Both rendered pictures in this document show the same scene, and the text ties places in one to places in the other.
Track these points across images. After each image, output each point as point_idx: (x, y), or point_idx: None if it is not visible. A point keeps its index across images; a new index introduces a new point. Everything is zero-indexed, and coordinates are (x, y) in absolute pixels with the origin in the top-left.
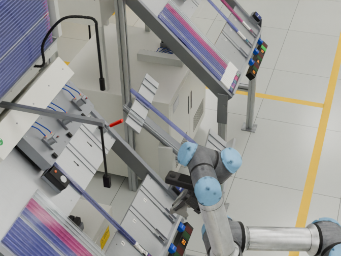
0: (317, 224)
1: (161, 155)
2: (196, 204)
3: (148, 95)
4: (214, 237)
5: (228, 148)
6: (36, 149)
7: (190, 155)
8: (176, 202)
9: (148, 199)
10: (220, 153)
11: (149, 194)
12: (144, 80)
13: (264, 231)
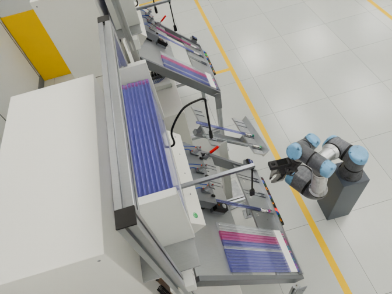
0: (331, 142)
1: (220, 147)
2: (290, 172)
3: (203, 119)
4: (322, 187)
5: (308, 134)
6: (205, 200)
7: (300, 152)
8: (276, 176)
9: (244, 179)
10: (308, 139)
11: (242, 175)
12: (194, 111)
13: None
